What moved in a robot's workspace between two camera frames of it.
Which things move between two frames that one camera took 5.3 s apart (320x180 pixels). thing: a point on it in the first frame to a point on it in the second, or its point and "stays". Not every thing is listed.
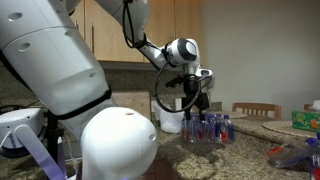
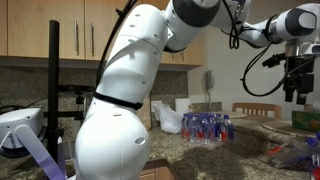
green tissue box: (306, 120) stays
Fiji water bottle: (312, 159) stays
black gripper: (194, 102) to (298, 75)
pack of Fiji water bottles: (216, 128) stays
